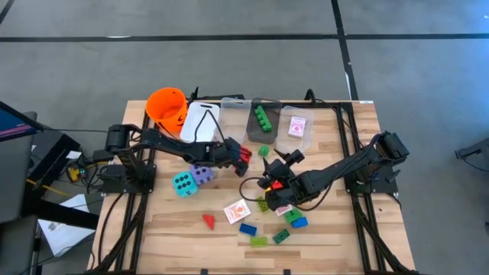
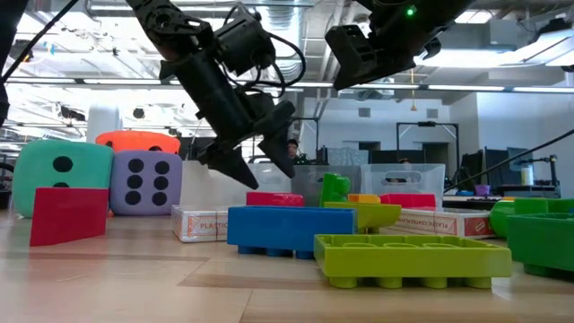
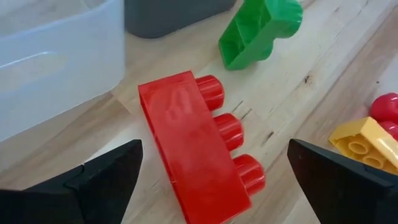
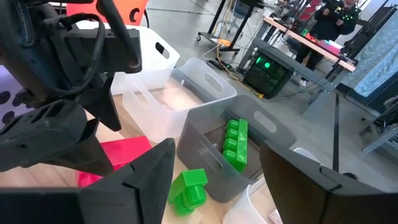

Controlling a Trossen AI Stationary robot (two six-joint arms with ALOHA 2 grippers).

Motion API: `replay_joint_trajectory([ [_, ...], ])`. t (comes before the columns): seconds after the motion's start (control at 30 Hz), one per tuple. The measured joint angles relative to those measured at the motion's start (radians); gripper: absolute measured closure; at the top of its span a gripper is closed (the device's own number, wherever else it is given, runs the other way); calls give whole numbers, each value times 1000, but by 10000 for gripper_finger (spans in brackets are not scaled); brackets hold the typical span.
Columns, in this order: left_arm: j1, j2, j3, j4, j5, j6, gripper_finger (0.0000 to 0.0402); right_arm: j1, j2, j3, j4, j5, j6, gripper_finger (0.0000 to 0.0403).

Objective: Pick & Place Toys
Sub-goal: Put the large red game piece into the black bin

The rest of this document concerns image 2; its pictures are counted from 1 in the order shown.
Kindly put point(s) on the long ceiling light strip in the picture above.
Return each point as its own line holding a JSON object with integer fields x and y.
{"x": 466, "y": 88}

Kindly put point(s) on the black monitor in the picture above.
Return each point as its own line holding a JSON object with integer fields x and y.
{"x": 188, "y": 148}

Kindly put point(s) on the person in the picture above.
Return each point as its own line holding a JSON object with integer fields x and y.
{"x": 296, "y": 145}

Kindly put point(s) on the red wedge block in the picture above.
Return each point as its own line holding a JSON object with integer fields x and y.
{"x": 67, "y": 215}

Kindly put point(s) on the blue chair back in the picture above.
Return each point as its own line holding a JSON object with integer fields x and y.
{"x": 513, "y": 167}

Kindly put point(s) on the teal foam die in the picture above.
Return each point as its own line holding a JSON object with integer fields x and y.
{"x": 40, "y": 179}

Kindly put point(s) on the lime green thick toy brick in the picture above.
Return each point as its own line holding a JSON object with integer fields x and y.
{"x": 372, "y": 215}

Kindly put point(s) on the blue toy brick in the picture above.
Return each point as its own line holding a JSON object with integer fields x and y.
{"x": 287, "y": 229}

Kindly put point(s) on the white pillar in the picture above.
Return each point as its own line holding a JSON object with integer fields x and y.
{"x": 103, "y": 121}

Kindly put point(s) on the lime green thin toy brick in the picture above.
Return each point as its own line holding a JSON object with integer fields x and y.
{"x": 403, "y": 262}

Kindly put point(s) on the purple cup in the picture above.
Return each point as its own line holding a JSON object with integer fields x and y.
{"x": 482, "y": 190}

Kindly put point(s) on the pink playing card deck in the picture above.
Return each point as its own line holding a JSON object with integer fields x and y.
{"x": 448, "y": 222}

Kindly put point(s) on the purple foam die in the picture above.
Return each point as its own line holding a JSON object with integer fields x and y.
{"x": 148, "y": 175}

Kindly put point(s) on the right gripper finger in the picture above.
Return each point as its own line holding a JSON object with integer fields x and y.
{"x": 352, "y": 58}

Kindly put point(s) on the white plastic bin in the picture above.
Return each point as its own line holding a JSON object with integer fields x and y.
{"x": 202, "y": 184}

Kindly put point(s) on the dark green toy brick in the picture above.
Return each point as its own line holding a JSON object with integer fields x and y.
{"x": 542, "y": 242}

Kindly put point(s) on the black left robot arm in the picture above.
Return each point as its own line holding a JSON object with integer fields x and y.
{"x": 170, "y": 22}

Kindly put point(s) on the orange plastic bucket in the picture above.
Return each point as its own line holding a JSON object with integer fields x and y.
{"x": 134, "y": 141}

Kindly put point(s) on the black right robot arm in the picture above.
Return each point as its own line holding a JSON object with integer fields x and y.
{"x": 448, "y": 9}

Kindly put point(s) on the grey plastic bin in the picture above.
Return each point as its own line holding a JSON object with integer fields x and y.
{"x": 307, "y": 184}

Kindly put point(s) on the silver round ceiling duct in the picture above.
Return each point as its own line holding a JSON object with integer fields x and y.
{"x": 287, "y": 20}

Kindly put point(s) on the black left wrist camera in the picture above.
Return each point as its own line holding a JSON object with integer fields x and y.
{"x": 246, "y": 40}

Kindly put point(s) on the red toy brick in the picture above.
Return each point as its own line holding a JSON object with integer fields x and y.
{"x": 273, "y": 199}
{"x": 408, "y": 201}

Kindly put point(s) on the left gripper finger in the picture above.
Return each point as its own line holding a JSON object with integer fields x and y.
{"x": 228, "y": 166}
{"x": 280, "y": 150}

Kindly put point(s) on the black office monitors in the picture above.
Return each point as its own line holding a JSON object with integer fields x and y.
{"x": 489, "y": 168}

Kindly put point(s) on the black frame rig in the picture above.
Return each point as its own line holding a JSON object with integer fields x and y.
{"x": 426, "y": 124}

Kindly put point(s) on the yellow toy brick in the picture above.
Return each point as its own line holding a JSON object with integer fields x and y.
{"x": 363, "y": 198}

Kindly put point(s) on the white bottle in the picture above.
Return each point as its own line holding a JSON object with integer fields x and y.
{"x": 527, "y": 176}

